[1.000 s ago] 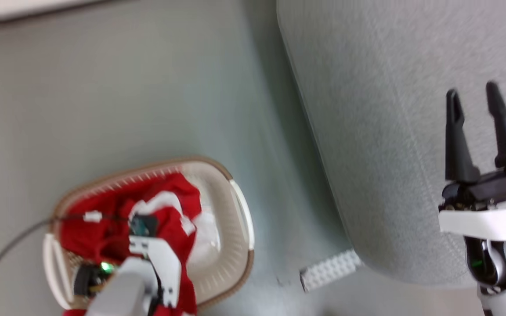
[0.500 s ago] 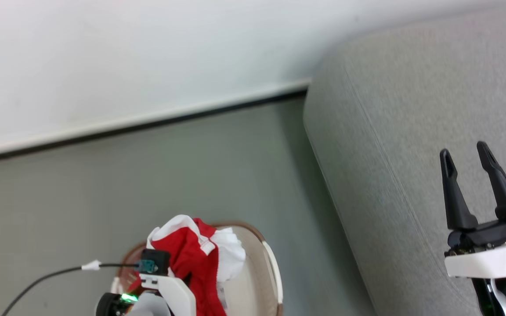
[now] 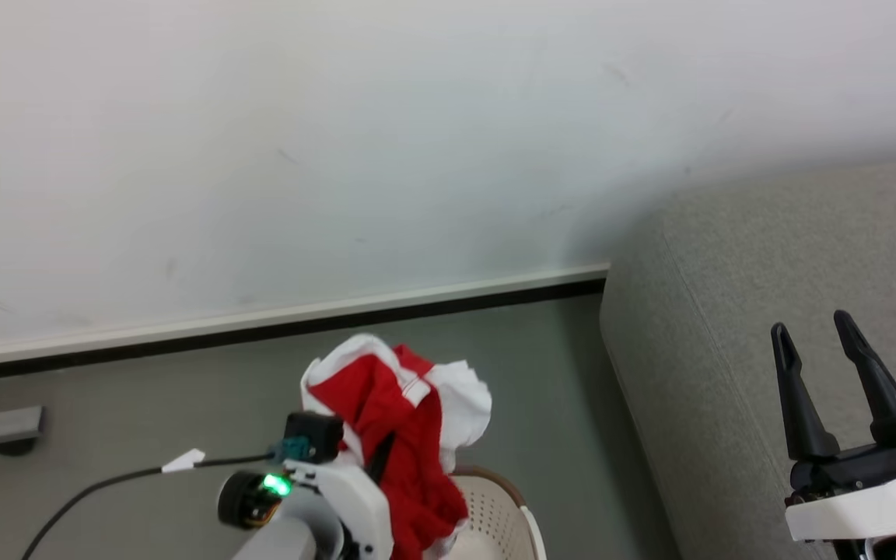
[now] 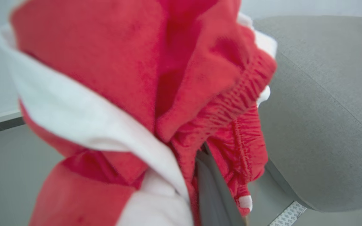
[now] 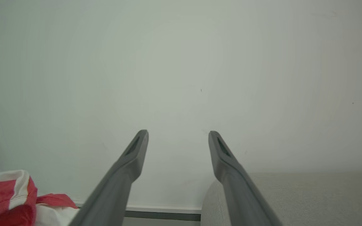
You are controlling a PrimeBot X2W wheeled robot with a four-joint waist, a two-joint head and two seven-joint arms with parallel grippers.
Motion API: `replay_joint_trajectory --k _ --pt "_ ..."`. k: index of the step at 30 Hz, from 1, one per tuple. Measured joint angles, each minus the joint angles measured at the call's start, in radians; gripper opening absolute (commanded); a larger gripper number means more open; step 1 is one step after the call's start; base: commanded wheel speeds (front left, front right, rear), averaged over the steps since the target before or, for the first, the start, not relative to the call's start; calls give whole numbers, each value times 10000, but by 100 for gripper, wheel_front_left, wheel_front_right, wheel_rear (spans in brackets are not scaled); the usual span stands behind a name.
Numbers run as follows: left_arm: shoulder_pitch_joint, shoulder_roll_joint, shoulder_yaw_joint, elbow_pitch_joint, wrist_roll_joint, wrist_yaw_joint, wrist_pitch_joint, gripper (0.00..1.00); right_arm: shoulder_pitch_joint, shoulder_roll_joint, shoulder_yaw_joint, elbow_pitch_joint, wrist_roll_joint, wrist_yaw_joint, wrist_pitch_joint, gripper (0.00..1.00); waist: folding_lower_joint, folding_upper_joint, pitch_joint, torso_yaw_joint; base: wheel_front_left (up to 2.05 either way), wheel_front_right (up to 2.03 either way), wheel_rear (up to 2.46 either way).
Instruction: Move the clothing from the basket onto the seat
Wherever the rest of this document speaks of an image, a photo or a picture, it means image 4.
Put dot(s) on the red and white garment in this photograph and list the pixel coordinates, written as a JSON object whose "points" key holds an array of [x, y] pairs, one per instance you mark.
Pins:
{"points": [[112, 69]]}

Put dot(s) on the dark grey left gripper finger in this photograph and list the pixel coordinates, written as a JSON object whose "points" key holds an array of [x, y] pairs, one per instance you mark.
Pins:
{"points": [[212, 194]]}

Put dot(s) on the white patterned floor tape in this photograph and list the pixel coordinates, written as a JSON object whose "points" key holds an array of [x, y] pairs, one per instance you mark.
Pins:
{"points": [[289, 214]]}

